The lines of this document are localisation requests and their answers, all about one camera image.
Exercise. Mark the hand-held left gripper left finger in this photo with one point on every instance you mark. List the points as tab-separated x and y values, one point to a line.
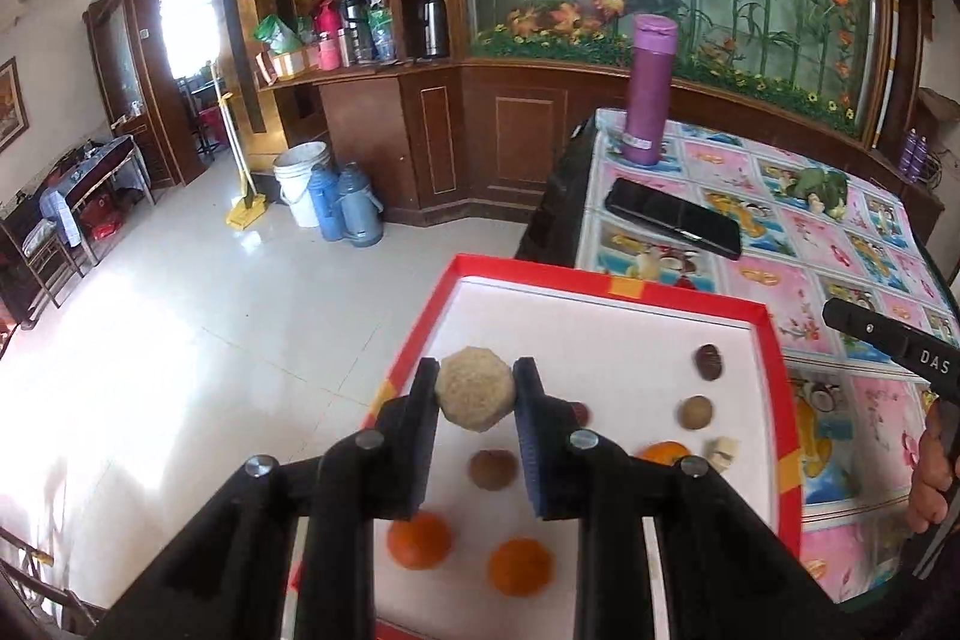
427	430

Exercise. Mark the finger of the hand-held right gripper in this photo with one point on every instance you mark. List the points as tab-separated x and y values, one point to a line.
855	321

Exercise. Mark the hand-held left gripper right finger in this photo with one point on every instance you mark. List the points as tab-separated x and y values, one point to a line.
534	445

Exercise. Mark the brown kiwi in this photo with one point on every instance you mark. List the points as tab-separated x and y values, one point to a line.
493	466
696	413

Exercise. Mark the dark red fruit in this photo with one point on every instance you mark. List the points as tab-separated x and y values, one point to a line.
580	413
707	361

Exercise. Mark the beige textured ball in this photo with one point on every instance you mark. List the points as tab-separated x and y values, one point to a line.
476	391

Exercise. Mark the orange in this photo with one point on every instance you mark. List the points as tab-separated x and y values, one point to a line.
418	539
664	452
520	565

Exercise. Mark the red-rimmed white tray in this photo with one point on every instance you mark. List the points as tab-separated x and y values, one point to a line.
600	347

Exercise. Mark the cream lumpy piece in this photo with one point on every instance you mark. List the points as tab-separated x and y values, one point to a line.
724	452

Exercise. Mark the person's right hand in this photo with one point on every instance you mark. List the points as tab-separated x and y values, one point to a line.
930	475

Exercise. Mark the printed pink tablecloth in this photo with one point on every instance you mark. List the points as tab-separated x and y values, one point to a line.
825	250

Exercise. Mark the green broccoli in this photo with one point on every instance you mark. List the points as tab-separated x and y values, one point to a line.
821	186

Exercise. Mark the purple bottles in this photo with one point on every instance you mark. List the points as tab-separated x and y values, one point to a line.
915	153

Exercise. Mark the black phone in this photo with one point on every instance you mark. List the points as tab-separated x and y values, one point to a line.
671	216

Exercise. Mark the grey-blue thermos jug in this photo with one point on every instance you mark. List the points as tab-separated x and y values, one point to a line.
356	205

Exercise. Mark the blue thermos jug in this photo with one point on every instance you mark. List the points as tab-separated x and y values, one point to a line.
322	201

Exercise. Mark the white bucket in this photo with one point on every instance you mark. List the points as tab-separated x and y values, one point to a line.
300	183

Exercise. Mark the wooden cabinet with floral glass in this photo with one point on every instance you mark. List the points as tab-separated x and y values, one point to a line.
450	138

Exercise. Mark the purple bottle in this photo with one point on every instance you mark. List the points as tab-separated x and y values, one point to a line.
649	93

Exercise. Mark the red bag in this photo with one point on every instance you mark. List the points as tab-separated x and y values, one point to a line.
101	220

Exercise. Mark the yellow box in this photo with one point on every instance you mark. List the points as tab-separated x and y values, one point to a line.
289	63

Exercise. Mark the clear plastic bottles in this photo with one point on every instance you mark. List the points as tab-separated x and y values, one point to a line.
382	36

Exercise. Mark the pink bottle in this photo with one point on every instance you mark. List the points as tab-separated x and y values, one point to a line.
326	40

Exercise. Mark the black pump flask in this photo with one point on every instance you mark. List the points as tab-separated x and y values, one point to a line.
356	29

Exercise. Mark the dark side table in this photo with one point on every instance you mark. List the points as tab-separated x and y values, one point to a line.
94	175

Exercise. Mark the green bag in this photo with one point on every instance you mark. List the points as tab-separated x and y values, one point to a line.
277	33

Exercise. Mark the wooden chair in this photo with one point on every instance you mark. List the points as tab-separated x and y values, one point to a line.
37	257

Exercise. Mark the framed picture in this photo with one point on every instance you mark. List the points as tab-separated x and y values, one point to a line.
11	104

